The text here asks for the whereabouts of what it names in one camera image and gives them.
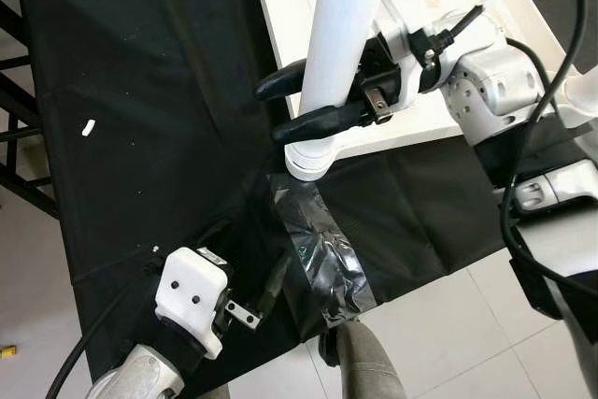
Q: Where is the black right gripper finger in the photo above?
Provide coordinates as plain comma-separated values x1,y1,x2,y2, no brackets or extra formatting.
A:
253,58,311,104
271,98,377,147

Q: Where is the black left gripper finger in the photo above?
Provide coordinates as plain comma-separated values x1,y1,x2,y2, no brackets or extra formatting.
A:
194,221,232,255
264,254,293,314

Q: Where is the black tablecloth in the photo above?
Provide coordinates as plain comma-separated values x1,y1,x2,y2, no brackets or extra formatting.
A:
11,0,598,399

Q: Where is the black metal stool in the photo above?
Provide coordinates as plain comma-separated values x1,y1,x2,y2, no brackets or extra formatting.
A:
0,0,59,218

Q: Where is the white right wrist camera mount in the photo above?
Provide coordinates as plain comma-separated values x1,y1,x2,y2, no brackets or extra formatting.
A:
369,0,449,115

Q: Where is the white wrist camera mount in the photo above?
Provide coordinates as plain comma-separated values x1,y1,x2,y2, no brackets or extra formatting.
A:
154,248,233,360
369,0,449,115

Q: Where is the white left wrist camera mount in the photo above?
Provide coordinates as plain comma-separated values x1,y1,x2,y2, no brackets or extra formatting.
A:
154,248,233,360

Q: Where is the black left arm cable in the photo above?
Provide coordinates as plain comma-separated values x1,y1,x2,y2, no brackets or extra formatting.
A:
45,268,160,399

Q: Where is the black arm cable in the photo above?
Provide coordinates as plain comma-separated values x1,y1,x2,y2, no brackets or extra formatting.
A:
45,268,160,399
420,0,598,302

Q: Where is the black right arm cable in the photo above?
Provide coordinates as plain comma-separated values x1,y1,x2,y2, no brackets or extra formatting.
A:
420,0,598,302

